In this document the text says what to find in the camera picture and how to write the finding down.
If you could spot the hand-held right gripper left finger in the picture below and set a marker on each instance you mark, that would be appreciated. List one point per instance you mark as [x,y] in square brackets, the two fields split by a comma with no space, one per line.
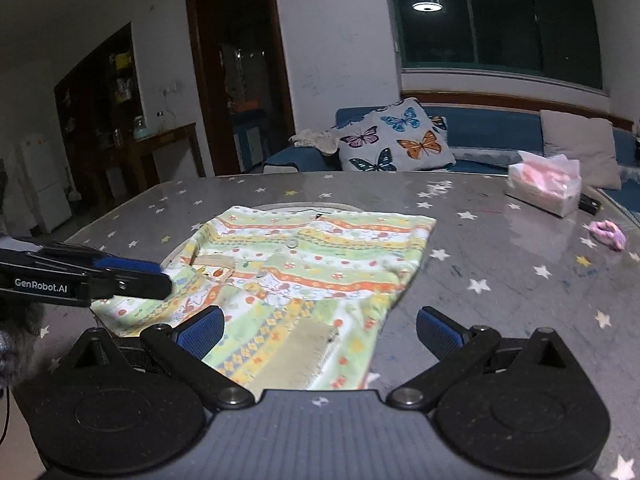
[200,332]

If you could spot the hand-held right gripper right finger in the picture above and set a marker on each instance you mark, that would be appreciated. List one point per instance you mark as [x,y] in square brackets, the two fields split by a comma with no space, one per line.
[440,332]

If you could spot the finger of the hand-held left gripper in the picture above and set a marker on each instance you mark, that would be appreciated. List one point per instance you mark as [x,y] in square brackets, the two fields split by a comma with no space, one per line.
[125,263]
[140,285]

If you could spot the green patterned child's shirt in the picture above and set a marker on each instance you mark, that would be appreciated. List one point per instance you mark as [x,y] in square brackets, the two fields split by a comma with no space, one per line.
[325,260]

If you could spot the person's left forearm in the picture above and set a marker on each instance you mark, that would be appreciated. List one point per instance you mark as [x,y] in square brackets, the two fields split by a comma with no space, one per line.
[20,340]

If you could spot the grey star-print tablecloth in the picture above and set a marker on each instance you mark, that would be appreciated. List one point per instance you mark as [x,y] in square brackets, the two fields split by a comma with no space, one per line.
[500,280]

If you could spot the white fridge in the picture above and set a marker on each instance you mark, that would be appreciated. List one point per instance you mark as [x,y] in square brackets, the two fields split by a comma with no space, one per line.
[42,185]

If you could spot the wooden sideboard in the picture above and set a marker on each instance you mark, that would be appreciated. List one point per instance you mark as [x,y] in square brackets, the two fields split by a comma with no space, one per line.
[165,140]

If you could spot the turquoise glass jar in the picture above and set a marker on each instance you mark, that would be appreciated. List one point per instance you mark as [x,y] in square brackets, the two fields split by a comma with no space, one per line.
[138,130]

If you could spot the dark wooden shelving unit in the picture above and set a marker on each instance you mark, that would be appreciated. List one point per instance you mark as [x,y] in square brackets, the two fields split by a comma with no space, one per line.
[75,110]

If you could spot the round black induction cooktop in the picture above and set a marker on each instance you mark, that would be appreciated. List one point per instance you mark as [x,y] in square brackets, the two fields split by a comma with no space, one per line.
[305,205]

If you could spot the blue cabinet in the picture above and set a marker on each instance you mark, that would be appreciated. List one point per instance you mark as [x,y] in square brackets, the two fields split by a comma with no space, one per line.
[245,140]

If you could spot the pink and white tissue pack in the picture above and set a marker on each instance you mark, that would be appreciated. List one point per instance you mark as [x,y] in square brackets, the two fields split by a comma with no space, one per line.
[540,190]

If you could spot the pink hair scrunchie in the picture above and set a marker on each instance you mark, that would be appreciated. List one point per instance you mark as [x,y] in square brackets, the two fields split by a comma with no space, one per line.
[607,232]

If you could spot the white butterfly-print pillow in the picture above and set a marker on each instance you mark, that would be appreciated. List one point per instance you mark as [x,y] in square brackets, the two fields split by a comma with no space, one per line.
[400,140]

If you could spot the small black box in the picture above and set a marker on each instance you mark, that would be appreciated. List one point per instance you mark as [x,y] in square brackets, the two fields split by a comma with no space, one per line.
[589,204]

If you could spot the blue sofa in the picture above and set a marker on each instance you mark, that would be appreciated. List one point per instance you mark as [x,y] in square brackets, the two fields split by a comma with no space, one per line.
[490,125]

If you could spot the crumpled white cloth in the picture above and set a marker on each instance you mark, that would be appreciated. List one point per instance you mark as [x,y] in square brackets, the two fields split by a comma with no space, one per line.
[315,139]

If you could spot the plain grey pillow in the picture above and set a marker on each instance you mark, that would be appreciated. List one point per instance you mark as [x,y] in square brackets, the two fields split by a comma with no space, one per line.
[580,145]

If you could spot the green-framed window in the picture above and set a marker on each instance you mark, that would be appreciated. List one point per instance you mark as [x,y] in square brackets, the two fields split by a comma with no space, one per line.
[500,25]

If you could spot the white wall socket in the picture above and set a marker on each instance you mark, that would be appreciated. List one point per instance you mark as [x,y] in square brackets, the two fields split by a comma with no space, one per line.
[170,89]

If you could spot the dark wooden door frame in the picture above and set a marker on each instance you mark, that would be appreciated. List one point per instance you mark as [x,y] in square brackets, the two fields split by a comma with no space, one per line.
[192,60]

